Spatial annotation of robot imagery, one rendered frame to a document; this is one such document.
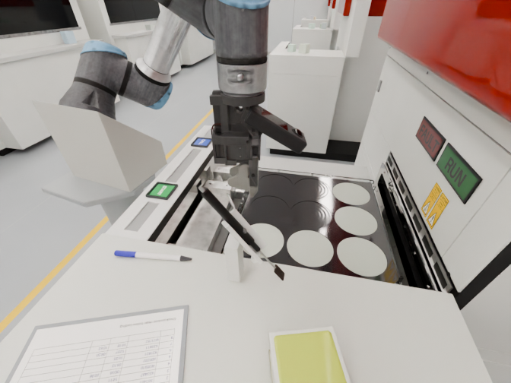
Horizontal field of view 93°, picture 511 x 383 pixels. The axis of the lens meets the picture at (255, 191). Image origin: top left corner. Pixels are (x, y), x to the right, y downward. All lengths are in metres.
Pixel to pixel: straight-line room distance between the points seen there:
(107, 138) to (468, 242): 0.84
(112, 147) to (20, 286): 1.39
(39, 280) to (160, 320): 1.65
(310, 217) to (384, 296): 0.26
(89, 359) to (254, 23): 0.47
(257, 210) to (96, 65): 0.64
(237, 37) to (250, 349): 0.40
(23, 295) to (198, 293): 1.65
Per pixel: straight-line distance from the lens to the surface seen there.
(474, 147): 0.51
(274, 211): 0.63
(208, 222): 0.64
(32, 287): 2.02
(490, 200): 0.46
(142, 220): 0.57
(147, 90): 0.94
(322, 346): 0.32
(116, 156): 0.85
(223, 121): 0.42
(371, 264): 0.57
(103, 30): 5.01
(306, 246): 0.56
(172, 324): 0.40
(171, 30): 0.87
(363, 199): 0.72
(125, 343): 0.42
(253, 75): 0.38
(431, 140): 0.62
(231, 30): 0.37
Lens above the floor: 1.33
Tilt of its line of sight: 38 degrees down
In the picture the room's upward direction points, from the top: straight up
